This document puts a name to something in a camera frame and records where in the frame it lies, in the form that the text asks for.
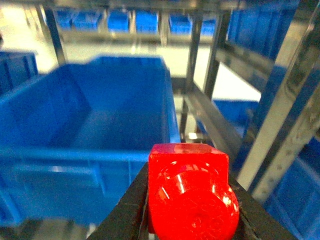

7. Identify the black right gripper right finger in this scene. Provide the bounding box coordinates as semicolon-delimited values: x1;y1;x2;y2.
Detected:
228;175;296;240

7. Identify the steel rack shelf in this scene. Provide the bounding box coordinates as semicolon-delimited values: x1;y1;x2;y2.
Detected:
34;0;320;240

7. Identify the blue bin middle shelf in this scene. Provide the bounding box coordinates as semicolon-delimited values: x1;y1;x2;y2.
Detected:
0;56;180;227

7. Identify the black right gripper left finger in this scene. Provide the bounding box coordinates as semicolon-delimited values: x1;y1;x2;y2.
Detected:
88;163;149;240

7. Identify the red toy block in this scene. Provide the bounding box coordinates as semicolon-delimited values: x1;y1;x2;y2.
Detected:
148;143;240;240

